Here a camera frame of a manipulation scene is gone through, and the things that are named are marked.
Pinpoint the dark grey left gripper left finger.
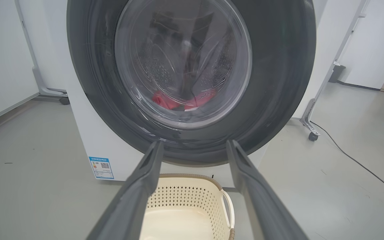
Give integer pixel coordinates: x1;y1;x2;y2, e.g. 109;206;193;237
87;141;165;240

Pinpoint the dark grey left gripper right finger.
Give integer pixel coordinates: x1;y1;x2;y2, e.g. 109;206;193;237
226;140;309;240

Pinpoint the red jersey with printed lettering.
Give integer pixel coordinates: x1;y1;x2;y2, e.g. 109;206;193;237
152;90;183;111

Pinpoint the round glass washing machine door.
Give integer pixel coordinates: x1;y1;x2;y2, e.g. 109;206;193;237
67;0;316;166

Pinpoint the red and white garment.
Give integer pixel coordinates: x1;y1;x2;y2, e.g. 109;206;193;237
184;89;217;110

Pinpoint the cream perforated laundry basket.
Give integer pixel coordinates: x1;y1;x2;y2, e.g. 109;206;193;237
139;173;235;240

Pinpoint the white front-load washing machine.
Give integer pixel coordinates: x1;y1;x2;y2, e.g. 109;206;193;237
66;0;329;188

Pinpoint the blue energy label sticker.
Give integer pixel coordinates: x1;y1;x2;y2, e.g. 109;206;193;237
89;157;114;180

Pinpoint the grey partition stand with caster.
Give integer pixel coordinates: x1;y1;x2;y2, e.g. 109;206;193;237
15;0;70;105
300;0;369;141

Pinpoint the black floor cable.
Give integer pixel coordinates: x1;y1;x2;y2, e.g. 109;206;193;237
310;121;384;200

